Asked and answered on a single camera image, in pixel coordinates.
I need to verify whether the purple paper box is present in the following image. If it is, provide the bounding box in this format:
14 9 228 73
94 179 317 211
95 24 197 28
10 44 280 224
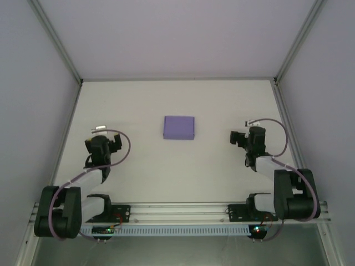
162 115 196 141

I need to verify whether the small green circuit board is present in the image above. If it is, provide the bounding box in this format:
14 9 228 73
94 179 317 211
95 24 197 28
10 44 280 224
91 226 123 237
248 224 274 236

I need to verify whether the aluminium table side rail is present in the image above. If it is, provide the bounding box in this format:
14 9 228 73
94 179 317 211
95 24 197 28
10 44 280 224
272 79 315 202
41 81 83 204

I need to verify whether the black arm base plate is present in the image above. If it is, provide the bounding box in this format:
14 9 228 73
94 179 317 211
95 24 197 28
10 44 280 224
227 203 280 223
109 204 131 223

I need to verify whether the wide aluminium mounting rail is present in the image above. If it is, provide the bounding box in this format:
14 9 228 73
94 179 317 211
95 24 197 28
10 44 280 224
29 201 333 224

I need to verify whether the slotted light blue cable duct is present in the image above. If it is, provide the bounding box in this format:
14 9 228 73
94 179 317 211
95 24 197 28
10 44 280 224
79 224 250 237

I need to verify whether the aluminium frame post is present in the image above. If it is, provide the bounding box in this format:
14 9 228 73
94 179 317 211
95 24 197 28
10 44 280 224
27 0 84 84
273 0 328 85

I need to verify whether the aluminium frame leg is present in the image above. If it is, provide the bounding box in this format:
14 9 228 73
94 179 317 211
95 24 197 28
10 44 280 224
317 223 345 266
14 223 43 266

